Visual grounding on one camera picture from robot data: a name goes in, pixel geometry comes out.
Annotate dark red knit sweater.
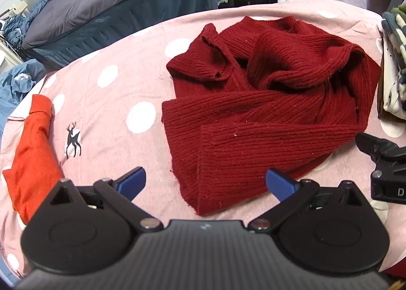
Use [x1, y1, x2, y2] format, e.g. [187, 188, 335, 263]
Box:
[161, 15, 382, 216]

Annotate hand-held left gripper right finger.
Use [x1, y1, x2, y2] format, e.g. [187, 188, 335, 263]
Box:
[248, 168, 372, 233]

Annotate stack of folded clothes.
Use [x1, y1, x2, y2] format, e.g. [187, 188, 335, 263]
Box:
[377, 5, 406, 119]

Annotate grey covered bed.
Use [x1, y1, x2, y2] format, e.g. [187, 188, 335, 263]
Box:
[19, 0, 229, 69]

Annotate light blue cloth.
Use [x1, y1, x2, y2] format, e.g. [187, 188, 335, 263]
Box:
[0, 59, 47, 134]

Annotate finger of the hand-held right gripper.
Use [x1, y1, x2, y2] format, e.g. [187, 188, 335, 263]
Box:
[355, 133, 388, 161]

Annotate blue crumpled duvet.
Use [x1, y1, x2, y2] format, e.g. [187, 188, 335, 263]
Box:
[3, 0, 55, 50]

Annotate orange folded garment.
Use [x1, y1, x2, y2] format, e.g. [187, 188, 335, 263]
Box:
[2, 94, 64, 225]

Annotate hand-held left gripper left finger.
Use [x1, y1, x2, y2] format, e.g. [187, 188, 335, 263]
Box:
[47, 166, 164, 233]

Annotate pink polka-dot blanket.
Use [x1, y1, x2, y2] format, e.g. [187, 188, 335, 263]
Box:
[0, 0, 406, 279]

